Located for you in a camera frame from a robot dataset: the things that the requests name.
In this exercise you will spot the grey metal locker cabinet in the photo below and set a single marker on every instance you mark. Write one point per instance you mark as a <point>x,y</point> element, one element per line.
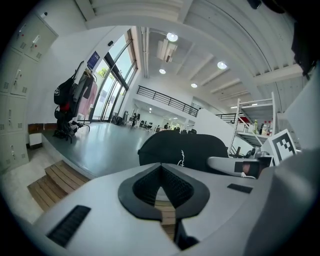
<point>17,112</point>

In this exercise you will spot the wooden slatted bench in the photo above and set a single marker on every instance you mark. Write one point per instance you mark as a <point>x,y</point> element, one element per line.
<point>57,182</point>

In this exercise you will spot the dark grey jacket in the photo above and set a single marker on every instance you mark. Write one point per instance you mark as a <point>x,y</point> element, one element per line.
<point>88,87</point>

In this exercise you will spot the black coat rack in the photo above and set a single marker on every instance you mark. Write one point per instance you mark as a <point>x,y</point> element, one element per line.
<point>80,67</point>

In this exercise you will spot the white dome security camera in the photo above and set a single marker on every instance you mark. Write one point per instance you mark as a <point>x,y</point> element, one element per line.
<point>44,14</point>

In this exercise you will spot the clear bottle with red cap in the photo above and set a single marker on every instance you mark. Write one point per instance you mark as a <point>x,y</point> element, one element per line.
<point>265,128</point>
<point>269,128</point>

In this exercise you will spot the black wall-mounted box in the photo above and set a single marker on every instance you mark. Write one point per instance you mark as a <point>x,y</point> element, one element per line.
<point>110,43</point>

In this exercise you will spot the red cloth item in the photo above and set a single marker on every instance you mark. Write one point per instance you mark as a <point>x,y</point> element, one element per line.
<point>64,107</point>

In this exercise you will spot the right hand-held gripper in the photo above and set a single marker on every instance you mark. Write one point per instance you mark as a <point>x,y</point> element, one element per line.
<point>282,147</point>

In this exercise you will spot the grey standing machine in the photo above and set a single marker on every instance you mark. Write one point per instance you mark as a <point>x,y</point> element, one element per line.
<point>126,117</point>

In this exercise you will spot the white rectangular box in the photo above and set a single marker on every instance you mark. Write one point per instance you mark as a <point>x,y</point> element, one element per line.
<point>35,142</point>

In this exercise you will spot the pink garment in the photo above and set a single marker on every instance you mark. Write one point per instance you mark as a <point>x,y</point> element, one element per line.
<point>87,102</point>

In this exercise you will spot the black mezzanine railing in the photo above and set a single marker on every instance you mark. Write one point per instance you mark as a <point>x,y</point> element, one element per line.
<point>170,100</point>

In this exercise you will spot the white metal shelf rack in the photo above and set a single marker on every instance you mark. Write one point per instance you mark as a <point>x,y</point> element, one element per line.
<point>252,138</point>

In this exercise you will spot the large glass window wall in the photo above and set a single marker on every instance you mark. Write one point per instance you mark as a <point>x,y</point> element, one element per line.
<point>112,75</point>

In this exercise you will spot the black wheeled equipment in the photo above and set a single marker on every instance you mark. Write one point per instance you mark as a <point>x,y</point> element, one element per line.
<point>240,152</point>

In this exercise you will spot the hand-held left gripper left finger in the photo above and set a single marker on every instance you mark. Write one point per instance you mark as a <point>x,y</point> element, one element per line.
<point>100,195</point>

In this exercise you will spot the blue wall sign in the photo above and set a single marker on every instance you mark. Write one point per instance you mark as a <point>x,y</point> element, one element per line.
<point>93,60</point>

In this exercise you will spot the black luggage pile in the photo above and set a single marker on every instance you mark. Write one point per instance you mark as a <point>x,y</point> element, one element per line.
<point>117,120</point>

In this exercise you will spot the ceiling air conditioner unit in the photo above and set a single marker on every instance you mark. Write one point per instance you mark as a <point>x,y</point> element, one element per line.
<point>166,50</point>

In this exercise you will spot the person's right hand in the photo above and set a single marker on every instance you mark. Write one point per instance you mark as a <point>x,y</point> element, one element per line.
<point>246,168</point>

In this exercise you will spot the small black bottle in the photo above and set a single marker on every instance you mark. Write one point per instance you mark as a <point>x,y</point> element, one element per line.
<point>261,129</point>

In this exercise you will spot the grey garment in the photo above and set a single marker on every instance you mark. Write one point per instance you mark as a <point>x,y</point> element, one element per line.
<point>79,87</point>

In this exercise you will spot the green drink bottle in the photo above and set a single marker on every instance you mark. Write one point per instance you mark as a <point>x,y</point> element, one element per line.
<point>255,126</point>

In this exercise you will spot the black cap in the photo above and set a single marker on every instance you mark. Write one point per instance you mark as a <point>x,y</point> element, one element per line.
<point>185,147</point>

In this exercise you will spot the black nylon bag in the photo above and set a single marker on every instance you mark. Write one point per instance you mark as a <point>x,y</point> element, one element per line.
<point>63,125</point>

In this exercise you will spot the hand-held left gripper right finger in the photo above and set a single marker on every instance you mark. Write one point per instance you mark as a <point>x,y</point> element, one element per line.
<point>225,200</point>

